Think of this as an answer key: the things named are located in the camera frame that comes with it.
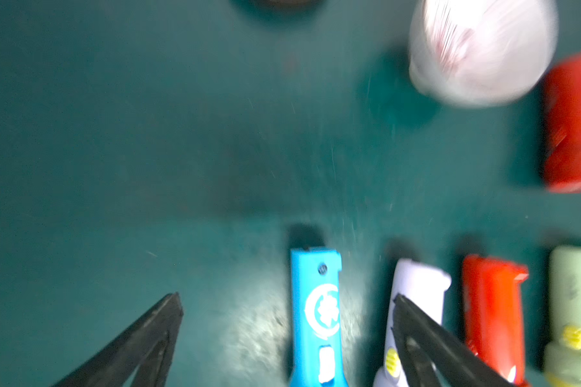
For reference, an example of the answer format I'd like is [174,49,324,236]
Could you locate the pale green flashlight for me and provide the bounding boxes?
[543,245,581,386]

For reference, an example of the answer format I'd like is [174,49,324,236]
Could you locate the pink patterned bowl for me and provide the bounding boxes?
[408,0,558,108]

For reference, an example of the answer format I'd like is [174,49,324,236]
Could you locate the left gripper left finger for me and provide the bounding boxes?
[56,293,184,386]

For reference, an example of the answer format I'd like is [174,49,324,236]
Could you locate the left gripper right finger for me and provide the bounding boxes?
[392,293,511,387]

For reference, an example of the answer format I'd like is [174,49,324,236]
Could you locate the red flashlight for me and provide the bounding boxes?
[462,255,529,386]
[543,53,581,194]

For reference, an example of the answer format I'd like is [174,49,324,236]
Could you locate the purple flashlight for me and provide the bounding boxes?
[373,258,452,386]

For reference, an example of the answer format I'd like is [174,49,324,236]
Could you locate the green table mat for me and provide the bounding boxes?
[0,1,581,386]

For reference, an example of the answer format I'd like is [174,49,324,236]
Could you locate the blue flashlight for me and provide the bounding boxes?
[289,248,348,386]

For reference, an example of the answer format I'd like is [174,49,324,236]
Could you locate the dark metal cup stand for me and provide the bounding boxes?
[256,0,321,8]

